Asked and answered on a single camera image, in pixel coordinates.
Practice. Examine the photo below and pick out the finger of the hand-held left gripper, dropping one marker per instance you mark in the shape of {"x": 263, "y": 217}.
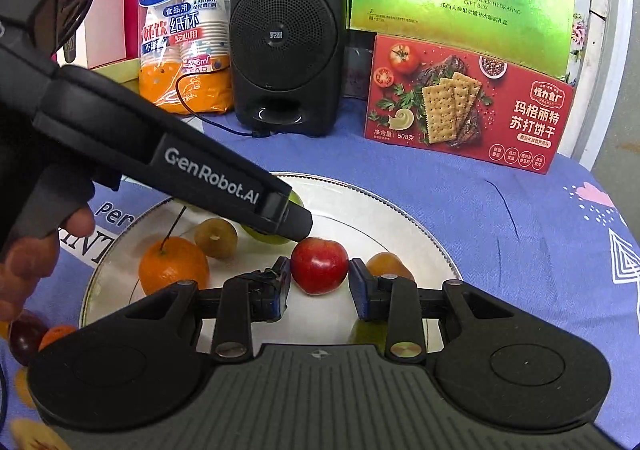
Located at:
{"x": 290, "y": 222}

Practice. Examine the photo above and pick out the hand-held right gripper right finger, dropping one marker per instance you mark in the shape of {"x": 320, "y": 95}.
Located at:
{"x": 356, "y": 290}

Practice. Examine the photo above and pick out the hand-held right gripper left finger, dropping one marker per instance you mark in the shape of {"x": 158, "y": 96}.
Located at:
{"x": 283, "y": 290}

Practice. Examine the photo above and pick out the brownish red tomato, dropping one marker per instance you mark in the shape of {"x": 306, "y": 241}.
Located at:
{"x": 387, "y": 262}

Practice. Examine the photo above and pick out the small red apple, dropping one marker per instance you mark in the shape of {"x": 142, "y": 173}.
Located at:
{"x": 320, "y": 265}

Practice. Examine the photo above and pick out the white plate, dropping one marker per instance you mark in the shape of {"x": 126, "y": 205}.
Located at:
{"x": 350, "y": 225}

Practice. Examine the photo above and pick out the brown longan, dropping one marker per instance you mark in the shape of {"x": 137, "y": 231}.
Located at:
{"x": 215, "y": 237}

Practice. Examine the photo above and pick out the orange with stem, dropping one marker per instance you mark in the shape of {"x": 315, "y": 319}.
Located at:
{"x": 170, "y": 265}

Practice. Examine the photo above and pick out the person's left hand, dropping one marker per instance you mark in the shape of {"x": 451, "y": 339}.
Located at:
{"x": 30, "y": 270}

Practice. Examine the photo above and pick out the green shoe box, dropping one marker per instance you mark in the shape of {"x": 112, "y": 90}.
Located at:
{"x": 120, "y": 72}

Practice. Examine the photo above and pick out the white cup box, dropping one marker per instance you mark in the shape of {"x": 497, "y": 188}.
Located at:
{"x": 107, "y": 24}

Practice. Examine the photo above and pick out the orange paper cup packet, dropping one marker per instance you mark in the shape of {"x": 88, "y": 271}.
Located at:
{"x": 170, "y": 29}

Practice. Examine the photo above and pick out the blue printed tablecloth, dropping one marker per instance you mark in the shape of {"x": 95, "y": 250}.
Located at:
{"x": 500, "y": 230}

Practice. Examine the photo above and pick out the black speaker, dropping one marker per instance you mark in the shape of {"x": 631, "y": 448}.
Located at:
{"x": 285, "y": 29}

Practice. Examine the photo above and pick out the red cracker box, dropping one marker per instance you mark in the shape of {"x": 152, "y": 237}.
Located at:
{"x": 500, "y": 129}

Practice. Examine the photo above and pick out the dark red plum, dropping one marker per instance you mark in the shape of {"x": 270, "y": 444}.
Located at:
{"x": 27, "y": 337}

